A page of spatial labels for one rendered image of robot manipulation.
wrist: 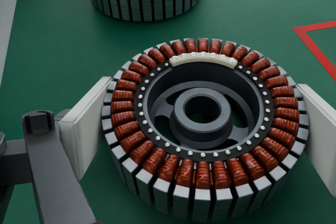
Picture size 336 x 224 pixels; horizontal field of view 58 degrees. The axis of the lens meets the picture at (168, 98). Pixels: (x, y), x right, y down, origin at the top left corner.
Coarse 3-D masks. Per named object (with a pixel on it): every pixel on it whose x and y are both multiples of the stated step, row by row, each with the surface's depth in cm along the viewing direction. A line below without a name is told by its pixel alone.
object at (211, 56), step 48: (192, 48) 19; (240, 48) 19; (144, 96) 17; (192, 96) 18; (240, 96) 19; (288, 96) 17; (144, 144) 15; (192, 144) 17; (240, 144) 15; (288, 144) 15; (144, 192) 15; (192, 192) 14; (240, 192) 13
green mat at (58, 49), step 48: (48, 0) 30; (240, 0) 29; (288, 0) 29; (48, 48) 25; (96, 48) 25; (144, 48) 25; (288, 48) 24; (0, 96) 22; (48, 96) 22; (96, 192) 17; (288, 192) 17
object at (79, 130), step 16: (112, 80) 19; (96, 96) 16; (80, 112) 14; (96, 112) 16; (64, 128) 13; (80, 128) 13; (96, 128) 16; (64, 144) 13; (80, 144) 13; (96, 144) 16; (80, 160) 14; (80, 176) 14
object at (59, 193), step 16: (32, 112) 12; (48, 112) 12; (32, 128) 12; (48, 128) 13; (32, 144) 11; (48, 144) 11; (32, 160) 10; (48, 160) 10; (64, 160) 10; (32, 176) 10; (48, 176) 9; (64, 176) 10; (48, 192) 9; (64, 192) 9; (80, 192) 9; (48, 208) 8; (64, 208) 8; (80, 208) 8
